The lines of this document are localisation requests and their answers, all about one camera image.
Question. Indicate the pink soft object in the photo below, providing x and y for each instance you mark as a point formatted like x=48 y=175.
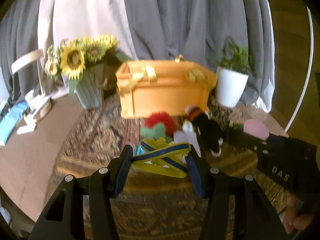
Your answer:
x=256 y=128

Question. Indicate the right human hand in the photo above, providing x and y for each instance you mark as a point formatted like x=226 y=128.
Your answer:
x=291 y=218

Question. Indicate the white plant pot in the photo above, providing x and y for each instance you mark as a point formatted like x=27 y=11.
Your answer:
x=230 y=87

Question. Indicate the grey ribbed vase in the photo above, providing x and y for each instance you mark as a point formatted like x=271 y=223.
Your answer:
x=90 y=88

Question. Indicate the patterned oriental rug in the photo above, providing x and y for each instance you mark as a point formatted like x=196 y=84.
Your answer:
x=151 y=206

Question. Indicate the white device on floor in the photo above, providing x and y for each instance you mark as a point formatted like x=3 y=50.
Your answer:
x=39 y=105

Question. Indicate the blue cloth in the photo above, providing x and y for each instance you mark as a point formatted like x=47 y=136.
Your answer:
x=10 y=120

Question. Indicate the yellow blue strap toy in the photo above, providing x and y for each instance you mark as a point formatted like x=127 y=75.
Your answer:
x=162 y=158

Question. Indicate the sunflower bouquet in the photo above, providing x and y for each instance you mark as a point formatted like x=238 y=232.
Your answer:
x=74 y=59

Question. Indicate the red fluffy strawberry plush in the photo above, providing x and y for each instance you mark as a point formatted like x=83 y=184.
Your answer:
x=159 y=125

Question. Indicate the white pink curtain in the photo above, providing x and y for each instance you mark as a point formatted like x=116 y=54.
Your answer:
x=71 y=19

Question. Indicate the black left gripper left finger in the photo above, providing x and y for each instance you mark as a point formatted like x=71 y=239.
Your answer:
x=63 y=215

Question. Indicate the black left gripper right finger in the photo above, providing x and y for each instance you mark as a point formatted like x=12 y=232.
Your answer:
x=254 y=215

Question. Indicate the orange plastic storage crate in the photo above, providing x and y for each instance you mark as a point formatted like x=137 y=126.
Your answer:
x=143 y=101

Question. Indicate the black mouse plush toy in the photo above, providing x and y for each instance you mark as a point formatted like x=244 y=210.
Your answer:
x=210 y=132

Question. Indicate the green potted plant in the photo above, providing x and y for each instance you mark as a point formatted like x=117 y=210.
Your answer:
x=236 y=58

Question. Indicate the lavender plush towel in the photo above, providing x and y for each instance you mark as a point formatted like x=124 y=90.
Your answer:
x=187 y=134

